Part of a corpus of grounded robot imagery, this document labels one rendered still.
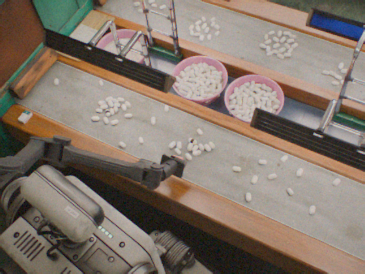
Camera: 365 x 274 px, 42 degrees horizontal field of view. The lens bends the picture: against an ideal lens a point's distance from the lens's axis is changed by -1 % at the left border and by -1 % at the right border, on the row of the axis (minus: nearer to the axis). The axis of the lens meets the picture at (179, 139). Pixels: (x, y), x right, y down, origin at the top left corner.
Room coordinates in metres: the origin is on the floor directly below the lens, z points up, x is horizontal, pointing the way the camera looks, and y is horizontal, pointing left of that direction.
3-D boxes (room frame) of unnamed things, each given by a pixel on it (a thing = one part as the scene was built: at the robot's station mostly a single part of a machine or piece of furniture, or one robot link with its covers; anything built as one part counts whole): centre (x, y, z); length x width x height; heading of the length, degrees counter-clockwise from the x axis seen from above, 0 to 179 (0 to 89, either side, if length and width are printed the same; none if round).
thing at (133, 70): (1.35, 0.25, 1.08); 0.62 x 0.08 x 0.07; 53
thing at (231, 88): (1.25, -0.36, 0.72); 0.27 x 0.27 x 0.10
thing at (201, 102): (1.41, -0.14, 0.72); 0.27 x 0.27 x 0.10
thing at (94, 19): (1.80, 0.39, 0.77); 0.33 x 0.15 x 0.01; 143
